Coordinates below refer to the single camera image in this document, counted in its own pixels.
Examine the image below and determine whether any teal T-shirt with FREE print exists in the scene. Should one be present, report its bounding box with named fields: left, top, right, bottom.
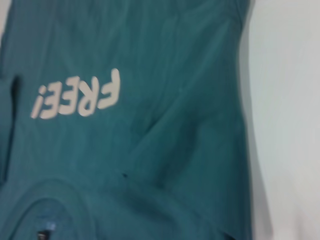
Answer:
left=0, top=0, right=254, bottom=240

